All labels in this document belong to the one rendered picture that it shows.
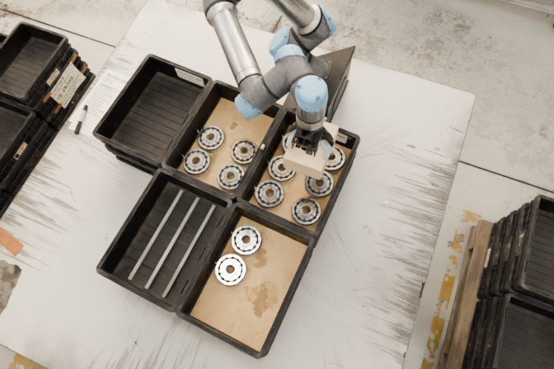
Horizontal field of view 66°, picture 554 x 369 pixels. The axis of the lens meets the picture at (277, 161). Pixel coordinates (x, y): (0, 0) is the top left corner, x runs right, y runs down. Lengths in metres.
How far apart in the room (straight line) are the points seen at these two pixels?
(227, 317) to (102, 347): 0.48
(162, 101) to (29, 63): 1.03
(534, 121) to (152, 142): 2.19
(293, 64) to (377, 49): 1.91
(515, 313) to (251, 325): 1.14
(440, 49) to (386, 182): 1.48
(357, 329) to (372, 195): 0.49
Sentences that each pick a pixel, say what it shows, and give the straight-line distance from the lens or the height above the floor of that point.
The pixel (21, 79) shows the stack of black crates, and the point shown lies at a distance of 2.61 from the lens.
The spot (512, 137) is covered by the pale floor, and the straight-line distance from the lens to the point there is 2.84.
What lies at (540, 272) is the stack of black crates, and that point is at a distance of 2.07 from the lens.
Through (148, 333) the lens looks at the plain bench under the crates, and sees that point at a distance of 1.68.
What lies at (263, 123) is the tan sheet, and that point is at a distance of 1.67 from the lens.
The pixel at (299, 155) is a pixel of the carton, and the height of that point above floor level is 1.12.
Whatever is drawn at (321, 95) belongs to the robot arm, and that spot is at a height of 1.45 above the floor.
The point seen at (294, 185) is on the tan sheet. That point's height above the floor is 0.83.
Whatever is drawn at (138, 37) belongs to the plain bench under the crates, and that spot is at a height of 0.70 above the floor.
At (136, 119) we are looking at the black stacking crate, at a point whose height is 0.83.
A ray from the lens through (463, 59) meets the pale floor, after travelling 3.03.
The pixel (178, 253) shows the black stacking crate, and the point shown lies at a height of 0.83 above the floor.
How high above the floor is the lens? 2.30
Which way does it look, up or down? 67 degrees down
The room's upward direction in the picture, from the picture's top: 7 degrees counter-clockwise
